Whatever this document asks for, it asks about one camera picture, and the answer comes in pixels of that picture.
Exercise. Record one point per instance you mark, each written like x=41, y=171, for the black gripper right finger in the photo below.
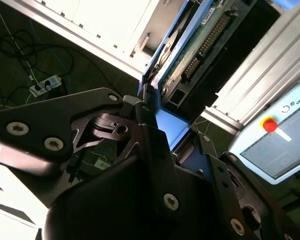
x=262, y=200

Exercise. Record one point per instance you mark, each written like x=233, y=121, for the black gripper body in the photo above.
x=110, y=205

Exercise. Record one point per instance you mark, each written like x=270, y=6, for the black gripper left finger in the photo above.
x=40, y=120

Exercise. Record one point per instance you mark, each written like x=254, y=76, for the hard disk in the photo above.
x=190, y=57

